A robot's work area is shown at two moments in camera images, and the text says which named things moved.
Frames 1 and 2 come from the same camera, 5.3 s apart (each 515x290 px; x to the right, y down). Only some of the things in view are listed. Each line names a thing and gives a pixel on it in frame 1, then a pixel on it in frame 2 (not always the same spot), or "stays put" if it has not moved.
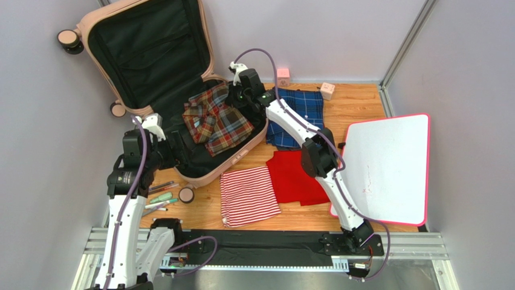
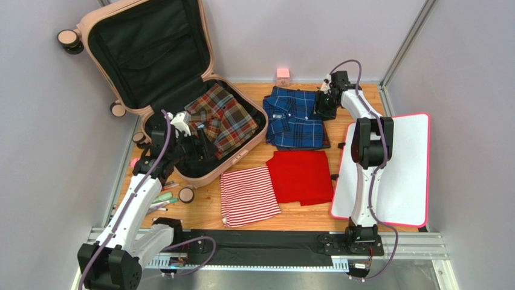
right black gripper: x=234 y=95 -> x=322 y=106
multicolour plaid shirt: x=210 y=119 stays put
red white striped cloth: x=246 y=196 stays put
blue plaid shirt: x=307 y=104 stays put
